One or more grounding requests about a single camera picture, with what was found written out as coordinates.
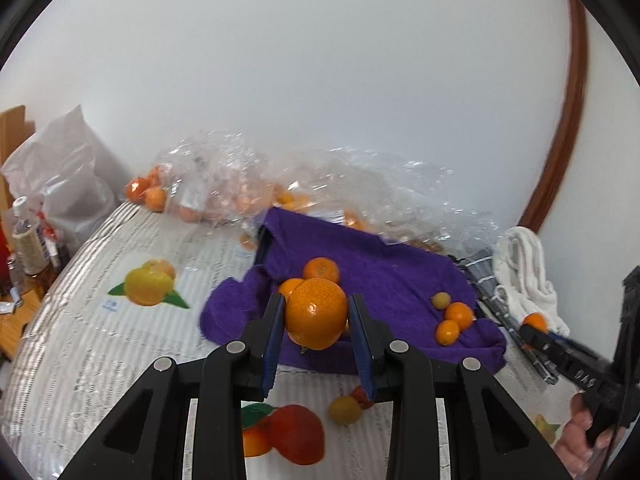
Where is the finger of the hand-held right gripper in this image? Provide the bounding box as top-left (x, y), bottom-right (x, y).
top-left (546, 330), bottom-right (601, 358)
top-left (519, 324), bottom-right (610, 402)

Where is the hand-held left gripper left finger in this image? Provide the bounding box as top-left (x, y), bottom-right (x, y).
top-left (57, 292), bottom-right (288, 480)

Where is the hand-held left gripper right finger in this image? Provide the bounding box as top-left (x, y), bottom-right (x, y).
top-left (347, 292), bottom-right (573, 480)

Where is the large orange mandarin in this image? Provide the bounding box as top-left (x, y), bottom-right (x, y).
top-left (284, 277), bottom-right (349, 351)

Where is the purple towel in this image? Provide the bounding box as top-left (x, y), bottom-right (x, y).
top-left (199, 206), bottom-right (507, 376)

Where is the person's right hand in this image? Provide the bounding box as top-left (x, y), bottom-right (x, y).
top-left (555, 394), bottom-right (617, 477)

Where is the white striped towel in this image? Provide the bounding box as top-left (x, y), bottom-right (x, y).
top-left (492, 226), bottom-right (571, 337)

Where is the grey plaid cloth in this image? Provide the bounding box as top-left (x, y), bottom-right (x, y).
top-left (452, 247), bottom-right (561, 386)

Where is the crumpled clear plastic bag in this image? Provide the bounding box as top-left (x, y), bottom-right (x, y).
top-left (280, 146), bottom-right (503, 263)

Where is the clear bag of oranges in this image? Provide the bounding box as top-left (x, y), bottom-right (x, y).
top-left (157, 129), bottom-right (313, 228)

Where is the loose orange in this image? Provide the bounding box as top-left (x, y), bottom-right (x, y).
top-left (144, 186), bottom-right (167, 213)
top-left (123, 177), bottom-right (152, 205)

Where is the small red label bottle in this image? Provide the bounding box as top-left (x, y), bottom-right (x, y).
top-left (37, 212), bottom-right (72, 268)

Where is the wooden side table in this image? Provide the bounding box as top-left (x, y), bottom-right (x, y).
top-left (0, 280), bottom-right (47, 362)

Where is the white plastic bag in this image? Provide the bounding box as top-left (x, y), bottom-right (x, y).
top-left (0, 105), bottom-right (120, 248)

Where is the clear bottle white cap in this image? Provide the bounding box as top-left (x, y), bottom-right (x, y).
top-left (10, 196), bottom-right (49, 276)

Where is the brown wooden door frame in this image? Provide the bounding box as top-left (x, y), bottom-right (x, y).
top-left (517, 0), bottom-right (588, 235)

